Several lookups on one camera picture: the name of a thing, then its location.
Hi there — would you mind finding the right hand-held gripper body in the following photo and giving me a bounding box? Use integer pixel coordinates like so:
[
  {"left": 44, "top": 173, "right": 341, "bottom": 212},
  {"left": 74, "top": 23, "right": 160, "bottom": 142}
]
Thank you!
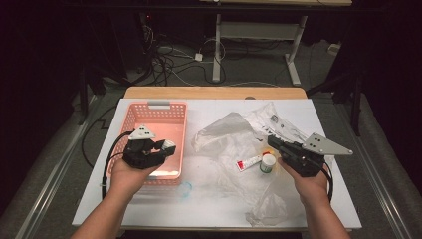
[{"left": 279, "top": 131, "right": 354, "bottom": 178}]

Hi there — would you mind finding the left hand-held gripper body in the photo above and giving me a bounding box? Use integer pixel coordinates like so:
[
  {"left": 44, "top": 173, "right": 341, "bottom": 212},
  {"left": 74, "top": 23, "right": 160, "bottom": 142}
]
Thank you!
[{"left": 121, "top": 124, "right": 167, "bottom": 170}]

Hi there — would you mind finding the small white-capped bottle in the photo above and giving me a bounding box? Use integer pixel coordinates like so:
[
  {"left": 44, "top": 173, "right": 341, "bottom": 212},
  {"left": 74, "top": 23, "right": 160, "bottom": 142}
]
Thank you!
[{"left": 259, "top": 152, "right": 278, "bottom": 175}]

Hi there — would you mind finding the pink plastic basket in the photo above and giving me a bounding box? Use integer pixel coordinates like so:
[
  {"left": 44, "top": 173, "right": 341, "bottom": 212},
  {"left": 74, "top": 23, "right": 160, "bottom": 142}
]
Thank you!
[{"left": 105, "top": 101, "right": 189, "bottom": 186}]

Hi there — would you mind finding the red and white tube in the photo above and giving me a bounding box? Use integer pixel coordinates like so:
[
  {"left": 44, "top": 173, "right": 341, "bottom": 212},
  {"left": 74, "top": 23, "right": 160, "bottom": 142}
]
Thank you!
[{"left": 235, "top": 151, "right": 272, "bottom": 172}]

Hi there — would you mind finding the clear plastic smiley bag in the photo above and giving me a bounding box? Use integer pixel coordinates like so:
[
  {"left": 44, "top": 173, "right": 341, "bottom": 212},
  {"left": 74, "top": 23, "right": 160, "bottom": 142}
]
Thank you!
[{"left": 191, "top": 102, "right": 336, "bottom": 228}]

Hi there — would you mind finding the person's left hand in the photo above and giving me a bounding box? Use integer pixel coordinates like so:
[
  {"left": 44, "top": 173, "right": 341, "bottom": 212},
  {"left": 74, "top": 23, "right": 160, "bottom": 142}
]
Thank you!
[{"left": 108, "top": 158, "right": 161, "bottom": 201}]

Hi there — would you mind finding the person's right hand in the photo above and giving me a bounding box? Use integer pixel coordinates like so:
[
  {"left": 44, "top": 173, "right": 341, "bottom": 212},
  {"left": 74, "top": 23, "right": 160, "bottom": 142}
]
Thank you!
[{"left": 277, "top": 156, "right": 331, "bottom": 207}]

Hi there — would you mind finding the black stand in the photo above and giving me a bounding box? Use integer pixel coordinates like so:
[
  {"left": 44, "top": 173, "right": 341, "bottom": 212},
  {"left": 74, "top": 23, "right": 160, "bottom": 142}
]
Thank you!
[
  {"left": 306, "top": 66, "right": 363, "bottom": 137},
  {"left": 77, "top": 59, "right": 107, "bottom": 126}
]

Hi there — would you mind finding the white table mat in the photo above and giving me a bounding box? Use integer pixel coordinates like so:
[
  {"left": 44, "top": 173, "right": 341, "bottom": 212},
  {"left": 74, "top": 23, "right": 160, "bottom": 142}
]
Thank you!
[{"left": 72, "top": 98, "right": 363, "bottom": 230}]

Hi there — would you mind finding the left hand-held gripper cable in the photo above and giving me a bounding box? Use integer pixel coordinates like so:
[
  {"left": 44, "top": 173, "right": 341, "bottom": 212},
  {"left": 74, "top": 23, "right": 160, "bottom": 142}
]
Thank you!
[{"left": 101, "top": 130, "right": 134, "bottom": 201}]

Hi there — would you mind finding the hand-held gripper cable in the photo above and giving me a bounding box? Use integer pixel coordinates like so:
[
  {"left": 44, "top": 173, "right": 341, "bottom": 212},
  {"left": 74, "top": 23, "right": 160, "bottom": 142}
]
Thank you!
[
  {"left": 321, "top": 160, "right": 334, "bottom": 204},
  {"left": 101, "top": 130, "right": 134, "bottom": 201}
]

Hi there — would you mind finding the clear bluish tape ring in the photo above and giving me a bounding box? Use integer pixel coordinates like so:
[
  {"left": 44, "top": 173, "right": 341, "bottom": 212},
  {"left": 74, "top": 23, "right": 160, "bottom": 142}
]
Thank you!
[{"left": 178, "top": 180, "right": 194, "bottom": 200}]

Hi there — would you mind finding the right hand-held gripper cable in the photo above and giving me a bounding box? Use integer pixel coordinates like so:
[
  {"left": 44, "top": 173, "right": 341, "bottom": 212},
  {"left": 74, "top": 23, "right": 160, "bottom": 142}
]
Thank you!
[{"left": 321, "top": 160, "right": 334, "bottom": 204}]

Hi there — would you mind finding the black floor cable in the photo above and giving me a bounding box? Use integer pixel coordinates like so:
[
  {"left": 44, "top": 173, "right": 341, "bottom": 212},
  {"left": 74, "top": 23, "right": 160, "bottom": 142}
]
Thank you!
[{"left": 81, "top": 105, "right": 117, "bottom": 169}]

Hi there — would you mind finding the metal floor rail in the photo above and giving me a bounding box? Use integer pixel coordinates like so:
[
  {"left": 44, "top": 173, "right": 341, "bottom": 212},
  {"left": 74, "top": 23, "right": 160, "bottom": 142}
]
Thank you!
[
  {"left": 14, "top": 94, "right": 102, "bottom": 239},
  {"left": 334, "top": 99, "right": 413, "bottom": 239}
]

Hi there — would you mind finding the tangle of floor cables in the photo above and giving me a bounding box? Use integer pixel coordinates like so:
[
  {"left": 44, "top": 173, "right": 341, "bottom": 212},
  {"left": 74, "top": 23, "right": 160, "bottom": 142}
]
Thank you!
[{"left": 141, "top": 23, "right": 227, "bottom": 88}]

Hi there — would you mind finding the white desk frame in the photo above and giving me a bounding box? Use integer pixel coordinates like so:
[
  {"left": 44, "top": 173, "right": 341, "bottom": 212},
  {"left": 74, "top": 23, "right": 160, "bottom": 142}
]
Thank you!
[{"left": 198, "top": 0, "right": 353, "bottom": 87}]

